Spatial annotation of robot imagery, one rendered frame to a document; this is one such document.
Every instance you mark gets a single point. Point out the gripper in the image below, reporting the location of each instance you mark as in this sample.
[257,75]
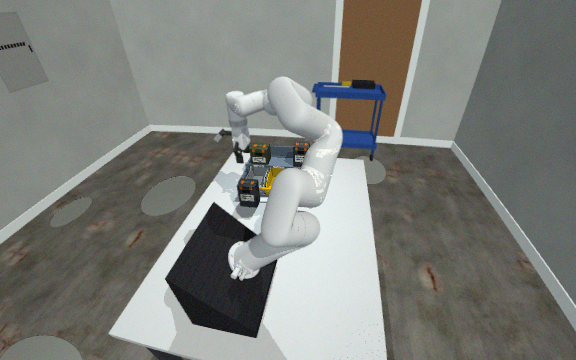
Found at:
[240,137]

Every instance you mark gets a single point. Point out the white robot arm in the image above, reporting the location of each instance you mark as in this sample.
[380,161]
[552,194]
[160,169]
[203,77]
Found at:
[281,229]

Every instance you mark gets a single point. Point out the yellow open bin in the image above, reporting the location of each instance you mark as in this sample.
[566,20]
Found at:
[271,176]

